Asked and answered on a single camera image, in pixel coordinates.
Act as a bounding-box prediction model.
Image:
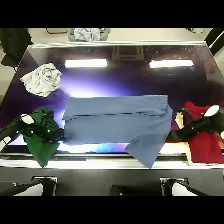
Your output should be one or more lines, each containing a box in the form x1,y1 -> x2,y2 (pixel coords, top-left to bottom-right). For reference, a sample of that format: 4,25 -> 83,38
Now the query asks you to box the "silver frame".
0,40 -> 224,197

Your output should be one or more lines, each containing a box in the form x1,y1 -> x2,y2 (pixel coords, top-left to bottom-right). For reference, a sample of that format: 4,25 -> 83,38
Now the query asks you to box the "grey garment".
68,27 -> 111,43

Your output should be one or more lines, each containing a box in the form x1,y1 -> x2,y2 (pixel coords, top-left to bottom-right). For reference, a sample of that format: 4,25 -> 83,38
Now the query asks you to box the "blue shirt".
62,94 -> 174,169

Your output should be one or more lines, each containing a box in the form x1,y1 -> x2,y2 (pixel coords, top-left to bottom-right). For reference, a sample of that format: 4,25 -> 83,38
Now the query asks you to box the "white garment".
20,62 -> 63,98

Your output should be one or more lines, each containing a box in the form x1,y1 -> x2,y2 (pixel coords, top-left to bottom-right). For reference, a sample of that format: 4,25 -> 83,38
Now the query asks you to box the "beige garment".
174,111 -> 195,166

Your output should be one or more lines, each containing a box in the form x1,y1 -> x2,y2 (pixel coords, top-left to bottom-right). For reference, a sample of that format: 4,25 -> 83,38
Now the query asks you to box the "green garment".
23,107 -> 64,169

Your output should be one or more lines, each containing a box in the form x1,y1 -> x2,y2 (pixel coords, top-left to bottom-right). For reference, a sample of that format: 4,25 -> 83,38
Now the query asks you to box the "red garment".
182,101 -> 224,164

